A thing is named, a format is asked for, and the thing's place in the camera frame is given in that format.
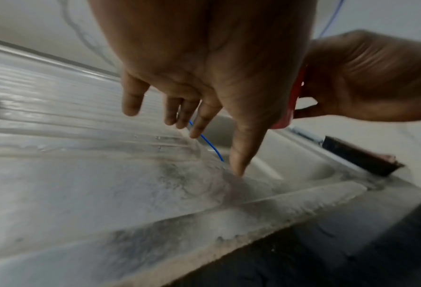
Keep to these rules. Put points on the stainless steel sink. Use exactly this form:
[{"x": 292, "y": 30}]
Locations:
[{"x": 90, "y": 182}]

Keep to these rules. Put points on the thin blue tube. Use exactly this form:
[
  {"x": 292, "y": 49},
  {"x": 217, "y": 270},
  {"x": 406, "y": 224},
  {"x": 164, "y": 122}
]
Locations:
[{"x": 212, "y": 148}]

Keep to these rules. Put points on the person's left hand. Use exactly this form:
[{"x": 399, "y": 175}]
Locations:
[{"x": 210, "y": 50}]

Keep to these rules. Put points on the person's right hand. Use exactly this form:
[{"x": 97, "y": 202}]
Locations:
[{"x": 373, "y": 78}]

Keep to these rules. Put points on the pink steel tumbler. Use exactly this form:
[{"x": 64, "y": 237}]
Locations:
[{"x": 292, "y": 112}]

